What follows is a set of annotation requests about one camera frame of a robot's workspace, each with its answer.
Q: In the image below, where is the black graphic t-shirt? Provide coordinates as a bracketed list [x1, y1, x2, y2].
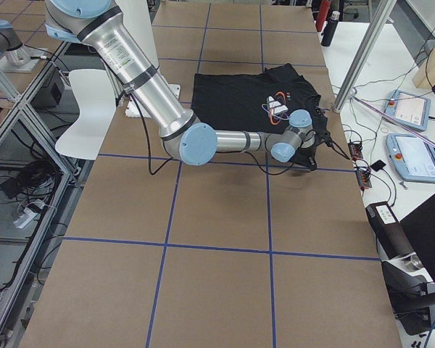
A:
[191, 64, 330, 170]

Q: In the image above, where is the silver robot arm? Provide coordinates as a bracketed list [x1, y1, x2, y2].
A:
[46, 1, 316, 170]

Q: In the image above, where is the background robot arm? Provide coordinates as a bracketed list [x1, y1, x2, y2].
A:
[0, 20, 47, 73]

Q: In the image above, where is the orange terminal block upper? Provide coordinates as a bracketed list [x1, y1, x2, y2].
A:
[347, 141, 364, 160]

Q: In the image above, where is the white plastic chair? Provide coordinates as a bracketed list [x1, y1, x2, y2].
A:
[55, 69, 116, 160]

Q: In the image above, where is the small black pad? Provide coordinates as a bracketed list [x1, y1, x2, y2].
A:
[370, 160, 386, 172]

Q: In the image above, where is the black box with label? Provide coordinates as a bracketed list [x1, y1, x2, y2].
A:
[365, 202, 415, 260]

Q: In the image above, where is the black water bottle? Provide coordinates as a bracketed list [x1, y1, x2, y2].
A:
[320, 10, 340, 47]

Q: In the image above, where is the black power adapter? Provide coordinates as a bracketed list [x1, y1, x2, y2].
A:
[31, 70, 65, 109]

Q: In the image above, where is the white power strip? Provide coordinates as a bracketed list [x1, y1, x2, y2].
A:
[14, 200, 44, 229]

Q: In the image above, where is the lower teach pendant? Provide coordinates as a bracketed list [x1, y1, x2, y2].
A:
[386, 133, 435, 183]

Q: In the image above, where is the teach pendant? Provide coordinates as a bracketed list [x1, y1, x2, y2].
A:
[384, 89, 431, 132]
[386, 133, 435, 183]

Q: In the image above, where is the red bottle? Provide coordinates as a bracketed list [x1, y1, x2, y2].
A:
[315, 0, 331, 33]

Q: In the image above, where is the upper teach pendant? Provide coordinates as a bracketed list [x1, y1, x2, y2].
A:
[384, 89, 431, 132]

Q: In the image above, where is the black monitor stand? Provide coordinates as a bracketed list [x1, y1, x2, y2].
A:
[382, 194, 435, 335]

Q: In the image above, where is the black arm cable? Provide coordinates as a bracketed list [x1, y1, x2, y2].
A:
[114, 85, 178, 176]

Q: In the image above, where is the aluminium frame post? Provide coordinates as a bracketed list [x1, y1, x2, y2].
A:
[333, 0, 397, 113]

